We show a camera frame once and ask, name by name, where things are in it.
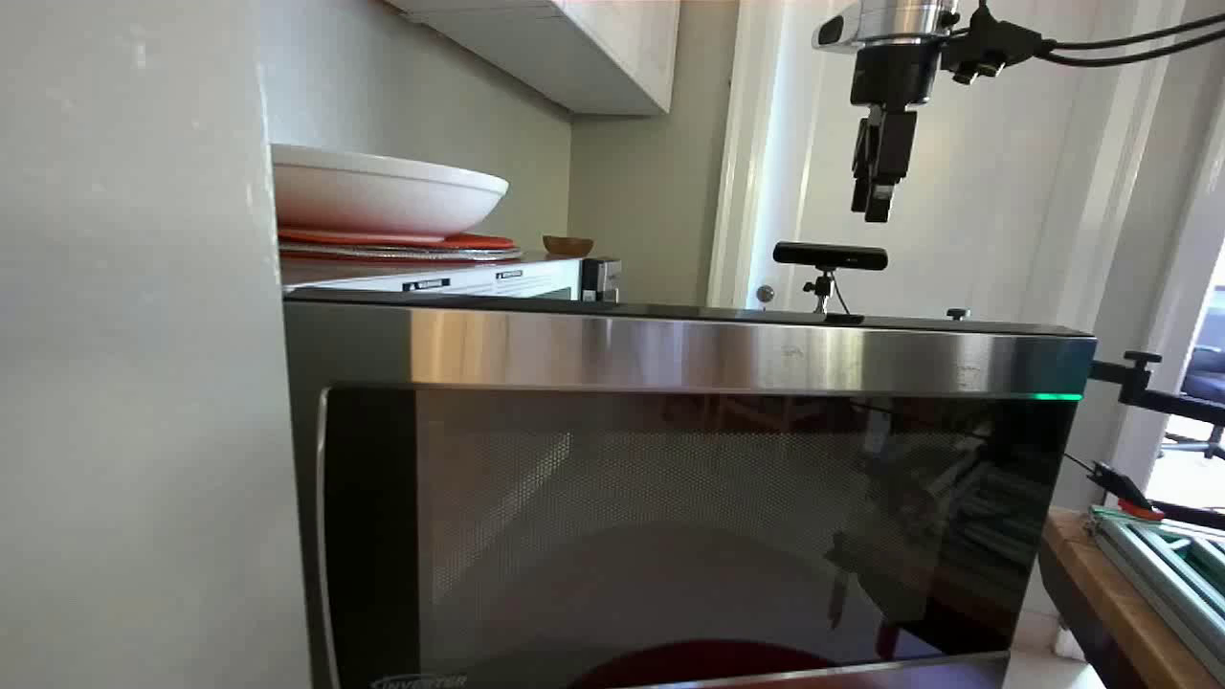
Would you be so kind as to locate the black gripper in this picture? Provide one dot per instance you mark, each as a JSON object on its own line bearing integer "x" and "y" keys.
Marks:
{"x": 894, "y": 73}

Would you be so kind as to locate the black steel microwave door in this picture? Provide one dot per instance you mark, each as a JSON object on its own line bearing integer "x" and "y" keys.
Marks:
{"x": 689, "y": 510}

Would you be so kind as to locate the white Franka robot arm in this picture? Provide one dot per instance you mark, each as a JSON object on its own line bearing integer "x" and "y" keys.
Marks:
{"x": 894, "y": 19}

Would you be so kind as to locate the white microwave body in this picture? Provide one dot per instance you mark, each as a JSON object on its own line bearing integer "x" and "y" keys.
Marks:
{"x": 434, "y": 272}

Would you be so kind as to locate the small chrome fixture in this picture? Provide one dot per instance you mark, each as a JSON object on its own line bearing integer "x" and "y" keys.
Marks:
{"x": 597, "y": 280}

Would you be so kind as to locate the small brown bowl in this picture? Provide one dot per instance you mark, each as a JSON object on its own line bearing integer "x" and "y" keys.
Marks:
{"x": 569, "y": 242}

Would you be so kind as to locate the red black clip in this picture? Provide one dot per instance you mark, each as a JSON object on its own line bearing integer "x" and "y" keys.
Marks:
{"x": 1129, "y": 497}

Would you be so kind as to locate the stack of red plates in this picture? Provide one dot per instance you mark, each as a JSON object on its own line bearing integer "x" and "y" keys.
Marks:
{"x": 397, "y": 242}

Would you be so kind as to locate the large white bowl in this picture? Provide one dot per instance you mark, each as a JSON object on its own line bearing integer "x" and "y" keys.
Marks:
{"x": 385, "y": 191}

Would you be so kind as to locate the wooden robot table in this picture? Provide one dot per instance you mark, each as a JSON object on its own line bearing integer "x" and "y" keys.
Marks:
{"x": 1113, "y": 616}

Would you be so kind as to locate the black stereo camera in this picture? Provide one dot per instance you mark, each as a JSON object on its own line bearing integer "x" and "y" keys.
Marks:
{"x": 827, "y": 253}

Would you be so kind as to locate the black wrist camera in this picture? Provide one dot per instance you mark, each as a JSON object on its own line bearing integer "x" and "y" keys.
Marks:
{"x": 990, "y": 44}

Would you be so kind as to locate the white wall cabinet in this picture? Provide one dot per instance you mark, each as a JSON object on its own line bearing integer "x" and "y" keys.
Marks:
{"x": 575, "y": 44}

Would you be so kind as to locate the black camera clamp arm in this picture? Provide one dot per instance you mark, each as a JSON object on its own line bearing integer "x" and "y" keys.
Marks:
{"x": 1161, "y": 401}

